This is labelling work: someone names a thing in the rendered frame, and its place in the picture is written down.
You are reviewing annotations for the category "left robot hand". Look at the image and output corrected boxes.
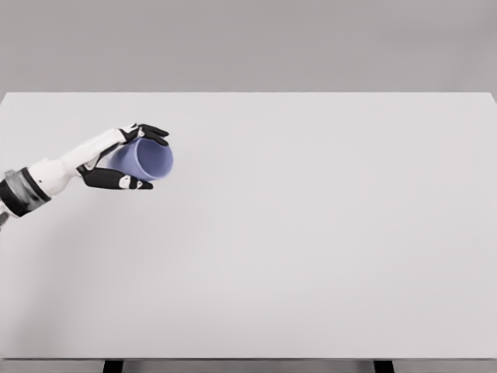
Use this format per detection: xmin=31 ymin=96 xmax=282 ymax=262
xmin=59 ymin=124 xmax=170 ymax=191

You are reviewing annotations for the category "purple cup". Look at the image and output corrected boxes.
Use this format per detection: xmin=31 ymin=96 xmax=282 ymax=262
xmin=107 ymin=136 xmax=174 ymax=183

